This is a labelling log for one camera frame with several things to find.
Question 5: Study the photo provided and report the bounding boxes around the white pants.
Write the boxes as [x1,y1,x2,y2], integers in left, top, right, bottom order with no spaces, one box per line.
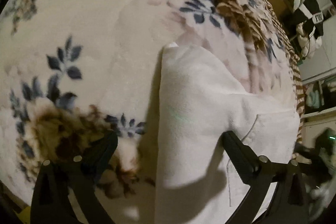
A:
[154,42,301,224]

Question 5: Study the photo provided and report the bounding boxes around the floral plush blanket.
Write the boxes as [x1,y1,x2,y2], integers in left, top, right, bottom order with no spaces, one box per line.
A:
[0,0,306,224]

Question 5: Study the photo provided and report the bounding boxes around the white shelf unit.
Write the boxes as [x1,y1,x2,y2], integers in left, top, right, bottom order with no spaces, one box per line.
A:
[301,74,336,140]

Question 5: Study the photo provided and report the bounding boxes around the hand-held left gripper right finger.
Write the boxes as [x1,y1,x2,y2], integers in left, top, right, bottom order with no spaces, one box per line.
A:
[222,131,310,224]

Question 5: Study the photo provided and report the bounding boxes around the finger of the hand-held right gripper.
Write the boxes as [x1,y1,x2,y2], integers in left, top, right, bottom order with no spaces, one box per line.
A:
[293,142,319,169]

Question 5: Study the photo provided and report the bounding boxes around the black and white jacket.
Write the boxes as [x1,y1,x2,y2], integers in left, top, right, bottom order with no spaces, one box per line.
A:
[283,0,326,58]

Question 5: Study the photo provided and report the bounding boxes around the teal cloth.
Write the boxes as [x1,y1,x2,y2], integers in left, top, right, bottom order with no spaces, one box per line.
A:
[305,82,321,107]

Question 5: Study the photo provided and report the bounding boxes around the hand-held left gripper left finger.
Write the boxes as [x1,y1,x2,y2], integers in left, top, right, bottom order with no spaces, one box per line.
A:
[30,130,118,224]

